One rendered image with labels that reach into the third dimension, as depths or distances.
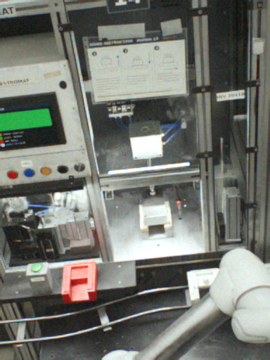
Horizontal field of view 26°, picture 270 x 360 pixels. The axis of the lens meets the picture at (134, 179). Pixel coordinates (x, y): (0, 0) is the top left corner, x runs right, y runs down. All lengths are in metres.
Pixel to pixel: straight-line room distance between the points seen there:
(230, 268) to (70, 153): 0.67
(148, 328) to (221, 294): 0.71
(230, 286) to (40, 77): 0.87
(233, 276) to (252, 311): 0.14
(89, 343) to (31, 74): 1.14
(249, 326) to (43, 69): 0.98
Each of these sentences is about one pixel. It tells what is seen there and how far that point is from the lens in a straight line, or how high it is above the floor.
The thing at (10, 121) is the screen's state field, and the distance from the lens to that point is 1.94.
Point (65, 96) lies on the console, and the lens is 1.89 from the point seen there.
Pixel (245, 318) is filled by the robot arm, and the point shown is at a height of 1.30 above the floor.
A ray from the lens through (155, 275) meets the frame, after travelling 2.72.
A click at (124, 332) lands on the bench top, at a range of 2.45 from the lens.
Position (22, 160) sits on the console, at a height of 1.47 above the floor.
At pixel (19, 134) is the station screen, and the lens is 1.96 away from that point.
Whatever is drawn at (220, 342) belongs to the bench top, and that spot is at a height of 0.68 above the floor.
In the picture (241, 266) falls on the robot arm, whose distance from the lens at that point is 1.79.
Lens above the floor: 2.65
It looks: 39 degrees down
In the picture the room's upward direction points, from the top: 8 degrees counter-clockwise
